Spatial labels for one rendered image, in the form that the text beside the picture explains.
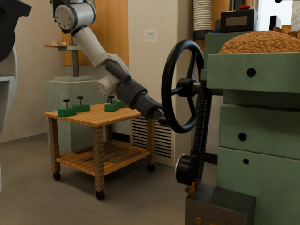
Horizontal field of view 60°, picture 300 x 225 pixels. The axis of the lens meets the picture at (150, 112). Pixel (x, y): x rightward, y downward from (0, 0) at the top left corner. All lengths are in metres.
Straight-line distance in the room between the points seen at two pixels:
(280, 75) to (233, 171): 0.23
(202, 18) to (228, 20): 1.47
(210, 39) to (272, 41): 0.28
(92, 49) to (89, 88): 1.81
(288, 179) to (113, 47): 2.60
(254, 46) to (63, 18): 0.65
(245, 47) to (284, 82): 0.08
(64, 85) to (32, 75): 0.91
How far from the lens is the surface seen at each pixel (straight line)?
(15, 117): 3.43
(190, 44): 0.80
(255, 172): 0.57
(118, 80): 0.91
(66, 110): 1.85
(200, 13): 2.18
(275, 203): 0.59
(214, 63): 0.47
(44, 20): 3.63
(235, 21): 0.70
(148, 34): 2.29
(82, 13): 0.95
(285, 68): 0.44
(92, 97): 2.77
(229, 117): 0.55
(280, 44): 0.46
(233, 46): 0.47
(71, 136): 2.68
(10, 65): 0.80
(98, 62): 0.94
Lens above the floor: 0.88
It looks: 11 degrees down
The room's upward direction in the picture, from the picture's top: straight up
